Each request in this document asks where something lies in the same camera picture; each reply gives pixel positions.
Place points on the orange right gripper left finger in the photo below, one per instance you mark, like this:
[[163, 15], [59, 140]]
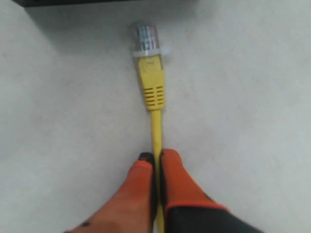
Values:
[[132, 209]]

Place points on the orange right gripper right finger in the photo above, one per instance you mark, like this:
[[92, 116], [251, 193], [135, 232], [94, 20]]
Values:
[[187, 208]]

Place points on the small black electronic box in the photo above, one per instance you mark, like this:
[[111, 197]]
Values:
[[39, 3]]

